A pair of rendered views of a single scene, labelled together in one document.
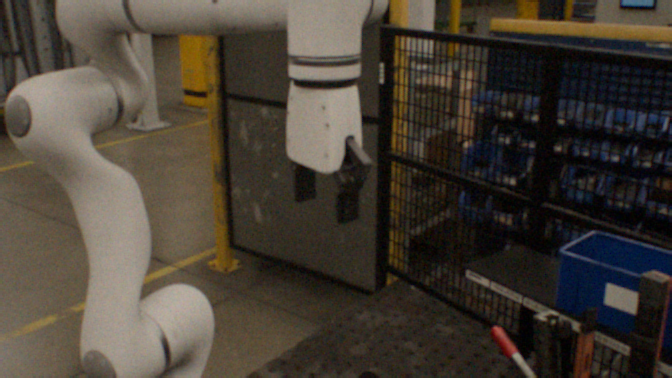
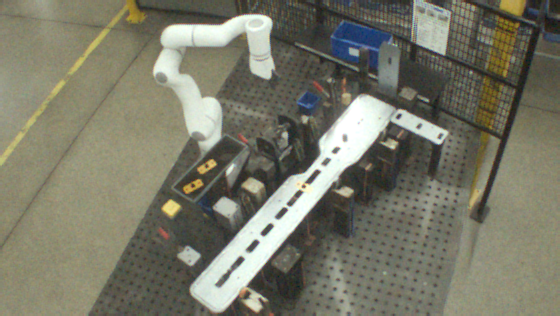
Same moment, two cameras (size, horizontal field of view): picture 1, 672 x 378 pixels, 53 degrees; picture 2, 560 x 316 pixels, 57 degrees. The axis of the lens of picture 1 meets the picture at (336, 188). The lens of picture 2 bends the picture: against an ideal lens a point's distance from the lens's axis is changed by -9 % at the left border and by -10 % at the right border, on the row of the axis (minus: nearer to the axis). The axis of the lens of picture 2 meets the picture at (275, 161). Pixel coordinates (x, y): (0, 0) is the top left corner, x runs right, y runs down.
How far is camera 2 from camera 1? 1.67 m
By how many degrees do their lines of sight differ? 34
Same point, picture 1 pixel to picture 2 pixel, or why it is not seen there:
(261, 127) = not seen: outside the picture
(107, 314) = (196, 120)
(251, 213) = not seen: outside the picture
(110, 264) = (193, 105)
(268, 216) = not seen: outside the picture
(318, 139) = (263, 71)
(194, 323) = (217, 110)
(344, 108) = (269, 63)
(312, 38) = (258, 51)
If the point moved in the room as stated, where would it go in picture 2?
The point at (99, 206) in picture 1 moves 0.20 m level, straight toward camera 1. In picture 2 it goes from (186, 91) to (209, 114)
